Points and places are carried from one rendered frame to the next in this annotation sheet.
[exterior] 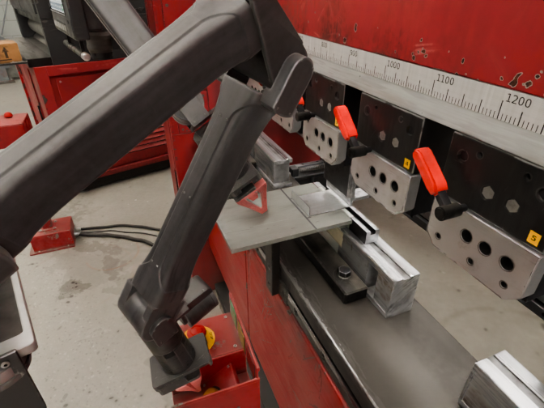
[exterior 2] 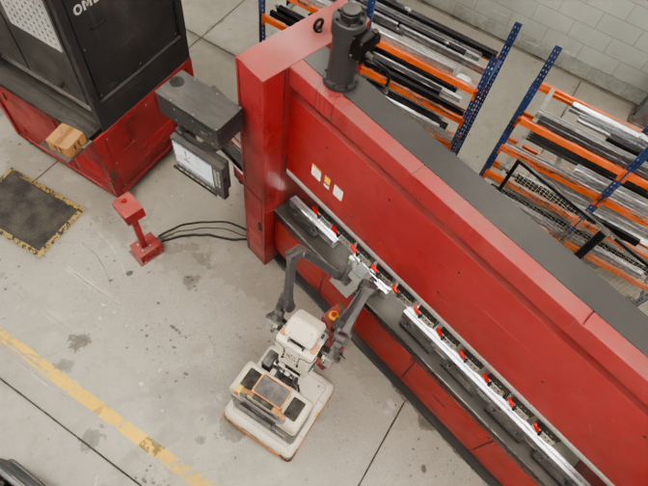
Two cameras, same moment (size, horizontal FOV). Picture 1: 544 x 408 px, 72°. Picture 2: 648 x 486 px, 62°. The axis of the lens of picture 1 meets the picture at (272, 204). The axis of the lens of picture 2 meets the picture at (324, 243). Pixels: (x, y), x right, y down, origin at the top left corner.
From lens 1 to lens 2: 3.30 m
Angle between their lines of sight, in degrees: 36
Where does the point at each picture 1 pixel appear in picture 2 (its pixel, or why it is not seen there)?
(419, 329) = (391, 300)
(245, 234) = (346, 290)
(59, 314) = (198, 298)
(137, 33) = (326, 267)
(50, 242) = (151, 255)
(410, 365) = (391, 310)
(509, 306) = not seen: hidden behind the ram
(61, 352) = (217, 316)
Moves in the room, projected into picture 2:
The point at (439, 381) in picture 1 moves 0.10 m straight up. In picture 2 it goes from (396, 312) to (399, 307)
